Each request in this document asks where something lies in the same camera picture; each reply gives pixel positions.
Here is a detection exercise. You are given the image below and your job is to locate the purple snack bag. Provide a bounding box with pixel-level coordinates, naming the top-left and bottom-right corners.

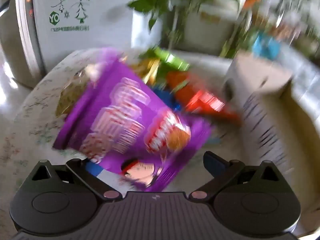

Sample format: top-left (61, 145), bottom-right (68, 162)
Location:
top-left (52, 49), bottom-right (213, 193)

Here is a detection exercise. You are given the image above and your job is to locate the cardboard box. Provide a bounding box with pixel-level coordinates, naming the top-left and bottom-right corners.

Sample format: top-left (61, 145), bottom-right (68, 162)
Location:
top-left (222, 54), bottom-right (310, 230)

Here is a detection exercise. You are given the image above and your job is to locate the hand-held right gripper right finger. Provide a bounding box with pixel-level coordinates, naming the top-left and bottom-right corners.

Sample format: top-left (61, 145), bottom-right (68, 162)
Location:
top-left (189, 151), bottom-right (278, 202)

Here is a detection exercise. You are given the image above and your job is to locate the blue round plastic disc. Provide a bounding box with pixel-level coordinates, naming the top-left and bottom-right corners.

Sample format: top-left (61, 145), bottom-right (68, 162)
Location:
top-left (252, 33), bottom-right (281, 61)

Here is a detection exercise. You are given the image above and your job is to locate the white freezer with green print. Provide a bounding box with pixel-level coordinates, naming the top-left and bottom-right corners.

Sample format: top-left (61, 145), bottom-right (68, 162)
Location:
top-left (16, 0), bottom-right (142, 73)

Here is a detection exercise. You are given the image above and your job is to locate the red orange snack packet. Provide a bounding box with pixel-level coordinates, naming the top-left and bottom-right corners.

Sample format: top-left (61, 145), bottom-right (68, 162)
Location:
top-left (166, 71), bottom-right (242, 126)

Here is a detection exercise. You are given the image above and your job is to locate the clear bag of brown snacks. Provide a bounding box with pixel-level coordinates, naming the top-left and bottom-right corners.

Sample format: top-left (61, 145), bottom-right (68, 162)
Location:
top-left (55, 64), bottom-right (102, 118)

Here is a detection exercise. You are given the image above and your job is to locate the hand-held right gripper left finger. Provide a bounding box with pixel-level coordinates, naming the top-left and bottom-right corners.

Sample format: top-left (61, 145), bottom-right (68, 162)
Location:
top-left (32, 159), bottom-right (123, 202)

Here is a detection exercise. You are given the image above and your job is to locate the lime green snack packet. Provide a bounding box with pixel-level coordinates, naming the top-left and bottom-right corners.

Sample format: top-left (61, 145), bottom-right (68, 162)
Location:
top-left (140, 46), bottom-right (191, 72)

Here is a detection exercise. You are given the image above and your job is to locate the floral tablecloth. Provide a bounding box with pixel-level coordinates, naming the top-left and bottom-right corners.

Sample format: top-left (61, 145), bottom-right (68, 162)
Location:
top-left (0, 49), bottom-right (250, 195)

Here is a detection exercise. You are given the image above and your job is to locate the white plant pot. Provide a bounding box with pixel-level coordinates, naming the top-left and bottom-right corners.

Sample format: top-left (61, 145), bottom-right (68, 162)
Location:
top-left (182, 2), bottom-right (241, 55)

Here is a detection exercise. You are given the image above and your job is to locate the gold foil snack packet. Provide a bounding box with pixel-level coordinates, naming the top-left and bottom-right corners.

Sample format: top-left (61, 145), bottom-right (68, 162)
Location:
top-left (130, 57), bottom-right (161, 85)

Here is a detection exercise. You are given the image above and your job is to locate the blue snack packet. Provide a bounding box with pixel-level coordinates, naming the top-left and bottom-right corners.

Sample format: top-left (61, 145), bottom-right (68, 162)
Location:
top-left (152, 86), bottom-right (183, 112)

